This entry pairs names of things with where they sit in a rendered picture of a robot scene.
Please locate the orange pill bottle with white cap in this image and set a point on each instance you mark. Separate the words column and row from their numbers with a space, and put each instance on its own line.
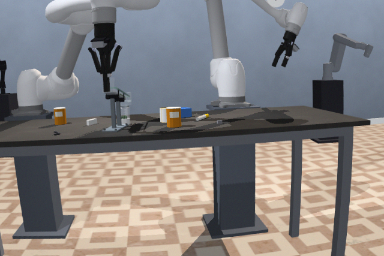
column 173, row 117
column 60, row 116

